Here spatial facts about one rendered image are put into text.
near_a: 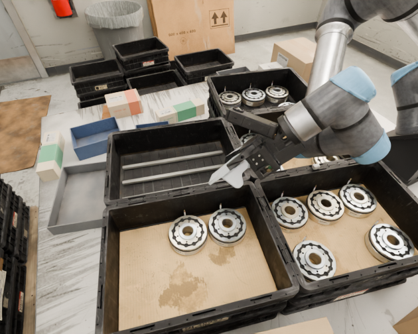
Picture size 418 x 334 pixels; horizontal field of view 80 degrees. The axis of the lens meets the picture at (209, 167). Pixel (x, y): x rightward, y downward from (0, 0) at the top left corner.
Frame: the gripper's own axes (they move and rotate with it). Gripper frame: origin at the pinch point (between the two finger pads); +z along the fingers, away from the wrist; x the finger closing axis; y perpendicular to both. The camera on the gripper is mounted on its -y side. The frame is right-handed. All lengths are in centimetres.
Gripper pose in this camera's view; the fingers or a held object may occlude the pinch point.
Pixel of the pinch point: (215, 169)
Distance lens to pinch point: 61.2
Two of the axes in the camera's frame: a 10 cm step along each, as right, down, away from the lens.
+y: 6.2, 7.8, 0.9
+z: -7.3, 5.3, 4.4
